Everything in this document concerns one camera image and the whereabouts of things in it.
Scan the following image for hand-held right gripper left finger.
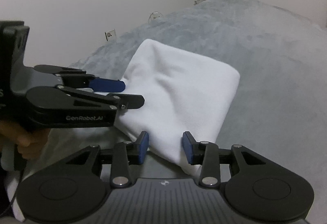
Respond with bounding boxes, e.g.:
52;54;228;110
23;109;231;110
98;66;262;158
65;131;149;187

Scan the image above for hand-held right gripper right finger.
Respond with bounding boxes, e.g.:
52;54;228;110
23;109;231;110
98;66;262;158
182;131;269;187

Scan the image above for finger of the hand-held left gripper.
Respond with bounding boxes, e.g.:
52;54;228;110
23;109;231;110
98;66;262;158
57;85;145;113
34;65;126;92

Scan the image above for white bear print sweatshirt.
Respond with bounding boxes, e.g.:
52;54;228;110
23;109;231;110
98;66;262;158
112;39;241;176

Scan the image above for person's left hand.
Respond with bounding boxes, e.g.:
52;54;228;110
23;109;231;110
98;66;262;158
0;121;50;160

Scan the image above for grey bed blanket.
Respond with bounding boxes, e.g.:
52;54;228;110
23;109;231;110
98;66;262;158
48;0;327;224

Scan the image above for white charger with cable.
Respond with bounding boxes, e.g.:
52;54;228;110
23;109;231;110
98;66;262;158
148;11;164;23

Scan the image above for black cable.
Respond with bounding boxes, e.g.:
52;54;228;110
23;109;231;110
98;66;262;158
0;170;25;217

